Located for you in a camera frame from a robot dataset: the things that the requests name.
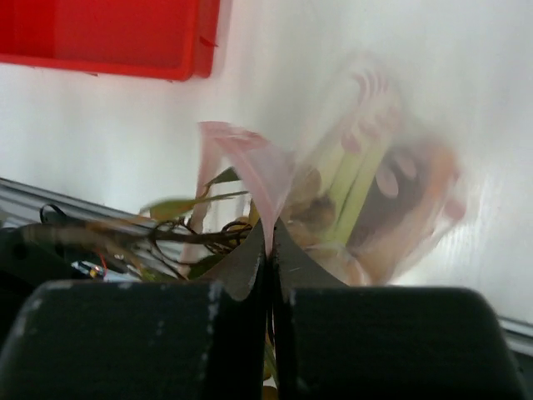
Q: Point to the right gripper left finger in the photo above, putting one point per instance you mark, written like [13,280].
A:
[85,339]

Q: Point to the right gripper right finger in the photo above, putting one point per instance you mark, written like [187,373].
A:
[333,341]

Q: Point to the bunch of tan longans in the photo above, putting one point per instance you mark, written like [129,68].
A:
[100,246]

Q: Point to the clear pink-dotted zip bag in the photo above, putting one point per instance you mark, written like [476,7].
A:
[290,182]

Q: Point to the orange purple sweet potato slice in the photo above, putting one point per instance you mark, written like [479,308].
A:
[410,187]

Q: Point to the red plastic tray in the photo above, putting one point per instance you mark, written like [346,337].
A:
[163,39]

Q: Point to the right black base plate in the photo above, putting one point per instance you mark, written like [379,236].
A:
[27,265]

